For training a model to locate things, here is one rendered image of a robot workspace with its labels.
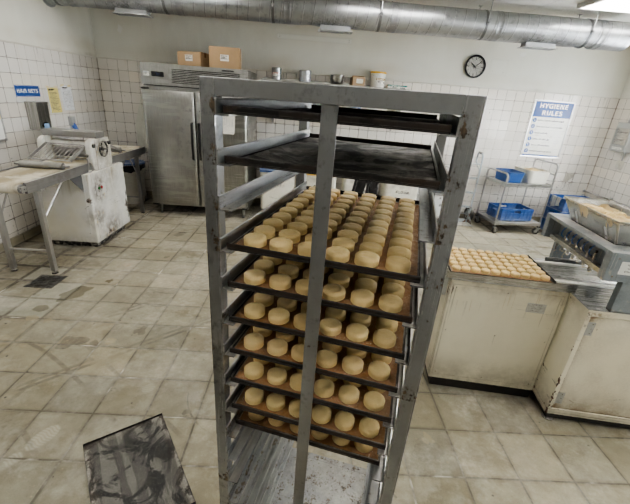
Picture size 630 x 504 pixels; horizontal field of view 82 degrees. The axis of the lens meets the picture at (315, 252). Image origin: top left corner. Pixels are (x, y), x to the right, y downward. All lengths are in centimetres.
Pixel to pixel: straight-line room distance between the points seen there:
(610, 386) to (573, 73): 541
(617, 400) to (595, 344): 45
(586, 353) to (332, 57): 506
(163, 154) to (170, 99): 75
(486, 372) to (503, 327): 36
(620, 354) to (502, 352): 60
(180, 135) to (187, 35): 161
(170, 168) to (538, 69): 572
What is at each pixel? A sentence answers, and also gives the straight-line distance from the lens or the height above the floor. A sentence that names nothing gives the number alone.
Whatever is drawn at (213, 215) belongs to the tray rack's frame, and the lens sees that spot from 77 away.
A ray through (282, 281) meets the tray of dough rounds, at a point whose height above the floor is 142.
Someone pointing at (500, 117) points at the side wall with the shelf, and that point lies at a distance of 690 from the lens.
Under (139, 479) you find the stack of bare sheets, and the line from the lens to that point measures 228.
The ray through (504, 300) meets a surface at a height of 74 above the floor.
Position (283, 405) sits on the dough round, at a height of 105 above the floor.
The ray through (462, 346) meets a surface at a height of 37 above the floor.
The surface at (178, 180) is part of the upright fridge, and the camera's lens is 575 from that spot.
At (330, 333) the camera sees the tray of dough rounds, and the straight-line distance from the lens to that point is 83.
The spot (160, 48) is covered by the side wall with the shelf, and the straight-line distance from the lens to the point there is 663.
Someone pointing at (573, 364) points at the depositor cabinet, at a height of 47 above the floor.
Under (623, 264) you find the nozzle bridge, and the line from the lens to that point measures 244.
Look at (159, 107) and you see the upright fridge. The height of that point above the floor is 151.
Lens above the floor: 180
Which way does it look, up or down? 23 degrees down
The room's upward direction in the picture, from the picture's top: 4 degrees clockwise
